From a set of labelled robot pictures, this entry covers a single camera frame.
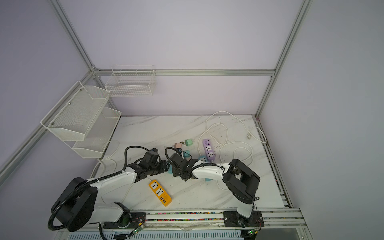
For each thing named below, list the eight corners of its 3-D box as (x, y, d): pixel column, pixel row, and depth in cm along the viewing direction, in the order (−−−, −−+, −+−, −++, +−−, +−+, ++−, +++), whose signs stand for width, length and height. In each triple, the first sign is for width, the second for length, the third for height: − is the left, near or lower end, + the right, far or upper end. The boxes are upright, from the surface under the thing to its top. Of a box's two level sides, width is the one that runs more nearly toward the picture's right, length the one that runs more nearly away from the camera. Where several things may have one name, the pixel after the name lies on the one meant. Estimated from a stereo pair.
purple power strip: (208, 161, 96) (208, 160, 94) (202, 140, 107) (202, 139, 105) (215, 160, 97) (215, 158, 95) (209, 139, 107) (209, 138, 106)
